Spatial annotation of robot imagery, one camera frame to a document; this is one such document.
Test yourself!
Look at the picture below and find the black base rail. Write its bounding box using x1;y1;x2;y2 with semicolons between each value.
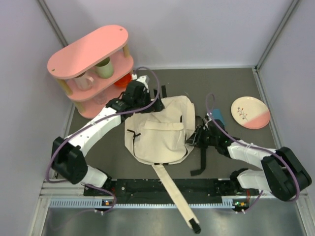
83;178;237;204

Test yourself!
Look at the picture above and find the blue wallet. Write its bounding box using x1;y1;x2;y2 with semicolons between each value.
212;109;225;126

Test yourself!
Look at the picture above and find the orange bowl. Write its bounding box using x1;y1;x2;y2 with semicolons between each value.
114;74;132;88

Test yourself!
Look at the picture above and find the cream canvas backpack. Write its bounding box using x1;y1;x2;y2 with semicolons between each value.
125;95;201;234

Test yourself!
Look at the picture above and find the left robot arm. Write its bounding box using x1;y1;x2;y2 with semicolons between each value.
50;76;164;195

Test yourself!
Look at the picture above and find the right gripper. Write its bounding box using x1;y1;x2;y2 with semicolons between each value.
185;125;218;149

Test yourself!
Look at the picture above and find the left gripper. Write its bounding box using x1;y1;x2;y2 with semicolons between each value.
133;88;164;114

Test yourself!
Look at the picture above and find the grey cable duct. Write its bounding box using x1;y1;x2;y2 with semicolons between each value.
49;197;240;209

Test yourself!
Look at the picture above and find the green mug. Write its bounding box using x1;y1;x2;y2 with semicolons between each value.
95;57;114;79

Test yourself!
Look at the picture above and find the clear glass cup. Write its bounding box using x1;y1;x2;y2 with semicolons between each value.
94;90;108;105

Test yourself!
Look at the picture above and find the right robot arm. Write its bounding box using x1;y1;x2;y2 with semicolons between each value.
186;119;312;202

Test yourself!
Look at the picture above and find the pink cream plate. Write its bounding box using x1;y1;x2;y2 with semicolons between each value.
230;96;271;129

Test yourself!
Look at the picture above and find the pink mug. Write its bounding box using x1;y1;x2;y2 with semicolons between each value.
74;72;95;91

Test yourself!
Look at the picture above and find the pink three-tier shelf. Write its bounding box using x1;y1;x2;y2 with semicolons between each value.
47;25;134;119

